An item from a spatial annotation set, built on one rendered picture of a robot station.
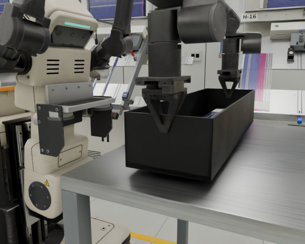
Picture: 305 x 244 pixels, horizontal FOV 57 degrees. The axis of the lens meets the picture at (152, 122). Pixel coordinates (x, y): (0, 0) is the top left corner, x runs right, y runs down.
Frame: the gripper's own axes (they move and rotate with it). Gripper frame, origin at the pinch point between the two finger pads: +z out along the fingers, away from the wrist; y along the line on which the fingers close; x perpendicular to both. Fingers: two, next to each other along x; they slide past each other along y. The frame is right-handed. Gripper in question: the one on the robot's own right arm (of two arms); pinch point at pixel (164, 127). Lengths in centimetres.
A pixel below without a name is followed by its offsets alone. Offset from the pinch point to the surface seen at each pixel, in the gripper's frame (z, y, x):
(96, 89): 5, 133, 116
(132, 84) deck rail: 1, 141, 88
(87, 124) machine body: 39, 153, 142
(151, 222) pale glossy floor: 88, 104, 55
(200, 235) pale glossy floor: 89, 105, 23
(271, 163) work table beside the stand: 10.2, 18.5, -17.3
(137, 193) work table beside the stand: 10.3, -6.5, 2.3
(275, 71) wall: -5, 329, -2
